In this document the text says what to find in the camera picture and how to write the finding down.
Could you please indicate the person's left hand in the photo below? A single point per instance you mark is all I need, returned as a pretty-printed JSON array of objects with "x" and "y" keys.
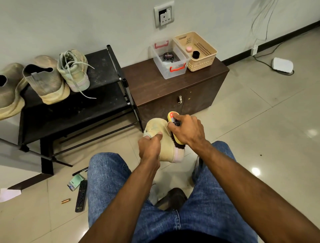
[{"x": 150, "y": 147}]

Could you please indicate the black orange shoe brush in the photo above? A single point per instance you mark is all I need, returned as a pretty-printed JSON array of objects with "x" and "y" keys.
[{"x": 175, "y": 131}]

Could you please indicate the white paper sheet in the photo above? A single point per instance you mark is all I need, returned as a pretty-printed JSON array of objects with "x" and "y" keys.
[{"x": 10, "y": 195}]

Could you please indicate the pale green lace-up shoe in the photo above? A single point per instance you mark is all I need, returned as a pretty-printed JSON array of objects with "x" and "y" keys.
[
  {"x": 167, "y": 150},
  {"x": 75, "y": 70}
]

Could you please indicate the person's right hand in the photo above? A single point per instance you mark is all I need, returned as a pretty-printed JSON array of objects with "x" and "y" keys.
[{"x": 189, "y": 131}]

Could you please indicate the black remote control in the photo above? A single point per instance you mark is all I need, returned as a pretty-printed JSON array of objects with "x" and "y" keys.
[{"x": 81, "y": 195}]

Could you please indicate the white router box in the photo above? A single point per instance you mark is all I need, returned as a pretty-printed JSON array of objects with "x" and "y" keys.
[{"x": 283, "y": 65}]

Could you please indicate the person's right leg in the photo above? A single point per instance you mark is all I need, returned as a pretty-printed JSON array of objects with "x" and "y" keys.
[{"x": 215, "y": 205}]

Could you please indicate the green paper packet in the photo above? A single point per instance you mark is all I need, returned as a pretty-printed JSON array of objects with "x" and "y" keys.
[{"x": 76, "y": 181}]

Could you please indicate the person's leg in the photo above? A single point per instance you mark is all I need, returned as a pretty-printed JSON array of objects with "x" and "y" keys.
[
  {"x": 112, "y": 190},
  {"x": 215, "y": 205}
]

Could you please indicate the black round polish tin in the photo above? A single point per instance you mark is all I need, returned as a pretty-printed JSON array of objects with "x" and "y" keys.
[{"x": 168, "y": 56}]

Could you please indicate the dark brown wooden cabinet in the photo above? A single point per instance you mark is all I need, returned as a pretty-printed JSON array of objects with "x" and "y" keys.
[{"x": 150, "y": 85}]

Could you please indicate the worn tan slip-on shoe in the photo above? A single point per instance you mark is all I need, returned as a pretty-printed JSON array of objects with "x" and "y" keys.
[
  {"x": 47, "y": 80},
  {"x": 10, "y": 92}
]

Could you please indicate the small brass cylinder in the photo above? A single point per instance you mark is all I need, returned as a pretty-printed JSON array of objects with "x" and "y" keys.
[{"x": 65, "y": 201}]

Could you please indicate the small black round cap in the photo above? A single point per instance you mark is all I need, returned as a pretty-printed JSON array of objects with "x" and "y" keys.
[{"x": 196, "y": 54}]

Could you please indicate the white wall socket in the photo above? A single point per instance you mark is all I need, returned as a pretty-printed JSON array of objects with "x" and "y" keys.
[{"x": 164, "y": 15}]

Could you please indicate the black metal shoe rack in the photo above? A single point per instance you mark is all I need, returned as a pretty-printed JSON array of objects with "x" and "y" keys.
[{"x": 87, "y": 105}]

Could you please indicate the pink round lid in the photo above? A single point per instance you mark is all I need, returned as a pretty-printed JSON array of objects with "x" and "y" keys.
[{"x": 189, "y": 48}]

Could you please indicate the person's left forearm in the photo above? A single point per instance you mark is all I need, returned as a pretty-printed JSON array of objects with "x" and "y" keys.
[{"x": 117, "y": 205}]

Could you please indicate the beige plastic basket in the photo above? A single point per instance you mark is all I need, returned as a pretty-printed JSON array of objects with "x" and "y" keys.
[{"x": 202, "y": 50}]

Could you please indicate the clear plastic storage box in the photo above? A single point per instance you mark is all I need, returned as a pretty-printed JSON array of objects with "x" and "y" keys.
[{"x": 172, "y": 69}]

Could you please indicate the white wall plug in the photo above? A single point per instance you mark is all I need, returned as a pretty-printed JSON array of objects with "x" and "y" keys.
[{"x": 254, "y": 50}]

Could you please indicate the person's left leg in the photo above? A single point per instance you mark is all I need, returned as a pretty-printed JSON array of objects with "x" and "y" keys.
[{"x": 112, "y": 190}]

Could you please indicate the person's right forearm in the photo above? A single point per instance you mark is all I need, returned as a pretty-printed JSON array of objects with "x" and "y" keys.
[{"x": 260, "y": 200}]

